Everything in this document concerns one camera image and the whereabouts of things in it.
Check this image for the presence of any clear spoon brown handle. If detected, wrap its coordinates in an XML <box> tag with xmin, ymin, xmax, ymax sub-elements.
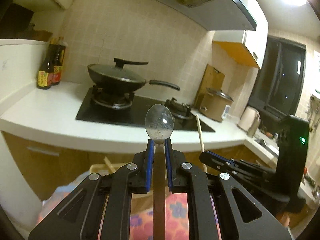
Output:
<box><xmin>145</xmin><ymin>104</ymin><xmax>174</xmax><ymax>239</ymax></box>

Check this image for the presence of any wooden chopstick pair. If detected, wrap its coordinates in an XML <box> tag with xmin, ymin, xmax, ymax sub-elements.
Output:
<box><xmin>104</xmin><ymin>156</ymin><xmax>116</xmax><ymax>173</ymax></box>

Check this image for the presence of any person hand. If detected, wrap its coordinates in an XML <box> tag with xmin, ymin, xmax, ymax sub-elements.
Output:
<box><xmin>277</xmin><ymin>212</ymin><xmax>290</xmax><ymax>227</ymax></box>

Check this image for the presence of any tan plastic utensil basket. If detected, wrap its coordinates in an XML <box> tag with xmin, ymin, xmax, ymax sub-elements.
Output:
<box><xmin>89</xmin><ymin>164</ymin><xmax>153</xmax><ymax>215</ymax></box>

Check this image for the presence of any floral tablecloth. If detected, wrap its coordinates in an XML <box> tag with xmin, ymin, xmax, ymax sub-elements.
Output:
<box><xmin>37</xmin><ymin>172</ymin><xmax>223</xmax><ymax>240</ymax></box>

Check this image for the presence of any brown rice cooker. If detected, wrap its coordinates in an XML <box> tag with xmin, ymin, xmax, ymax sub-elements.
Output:
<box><xmin>199</xmin><ymin>88</ymin><xmax>233</xmax><ymax>122</ymax></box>

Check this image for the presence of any wooden cutting board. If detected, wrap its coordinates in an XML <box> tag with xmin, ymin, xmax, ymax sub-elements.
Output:
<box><xmin>193</xmin><ymin>64</ymin><xmax>225</xmax><ymax>109</ymax></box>

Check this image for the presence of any black gas stove top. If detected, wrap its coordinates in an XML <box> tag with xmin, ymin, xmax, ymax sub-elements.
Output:
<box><xmin>76</xmin><ymin>88</ymin><xmax>215</xmax><ymax>132</ymax></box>

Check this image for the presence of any black wok with lid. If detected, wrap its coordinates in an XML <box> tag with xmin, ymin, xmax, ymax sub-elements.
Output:
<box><xmin>87</xmin><ymin>57</ymin><xmax>180</xmax><ymax>93</ymax></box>

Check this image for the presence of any dark soy sauce bottle front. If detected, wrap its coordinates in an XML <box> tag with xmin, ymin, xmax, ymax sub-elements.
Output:
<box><xmin>37</xmin><ymin>38</ymin><xmax>58</xmax><ymax>89</ymax></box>

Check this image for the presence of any white refrigerator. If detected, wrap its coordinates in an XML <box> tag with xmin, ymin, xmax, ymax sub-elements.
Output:
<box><xmin>0</xmin><ymin>38</ymin><xmax>51</xmax><ymax>228</ymax></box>

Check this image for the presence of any dark sauce bottle red label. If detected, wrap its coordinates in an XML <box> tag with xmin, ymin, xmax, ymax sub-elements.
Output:
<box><xmin>52</xmin><ymin>36</ymin><xmax>67</xmax><ymax>85</ymax></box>

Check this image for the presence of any wooden cabinet door with handle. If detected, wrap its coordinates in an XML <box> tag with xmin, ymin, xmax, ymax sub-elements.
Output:
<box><xmin>1</xmin><ymin>130</ymin><xmax>91</xmax><ymax>202</ymax></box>

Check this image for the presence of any white upper wall cabinet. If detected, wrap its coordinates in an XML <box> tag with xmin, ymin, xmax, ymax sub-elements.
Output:
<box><xmin>213</xmin><ymin>0</ymin><xmax>268</xmax><ymax>69</ymax></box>

